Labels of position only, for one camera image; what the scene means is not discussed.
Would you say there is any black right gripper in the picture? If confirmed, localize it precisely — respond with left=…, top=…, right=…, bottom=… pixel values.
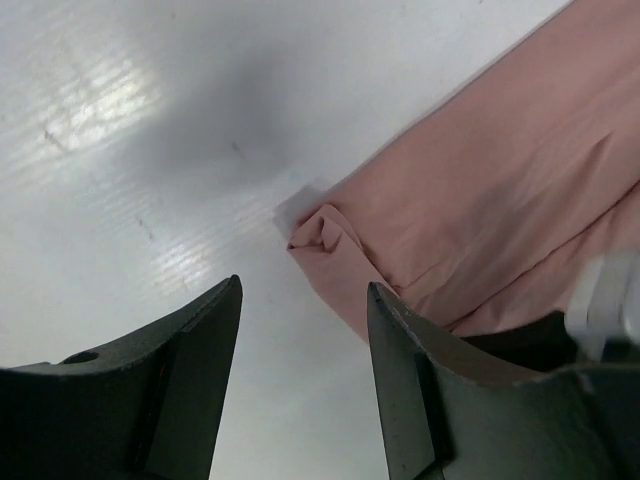
left=461, top=311, right=580, bottom=373

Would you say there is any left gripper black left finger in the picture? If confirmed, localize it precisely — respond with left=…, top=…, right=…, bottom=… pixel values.
left=1, top=276, right=243, bottom=479

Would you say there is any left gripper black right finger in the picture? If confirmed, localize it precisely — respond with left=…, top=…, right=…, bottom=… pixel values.
left=367, top=283, right=639, bottom=479

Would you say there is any dusty pink t-shirt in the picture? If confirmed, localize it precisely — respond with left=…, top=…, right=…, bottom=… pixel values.
left=287, top=1, right=639, bottom=337

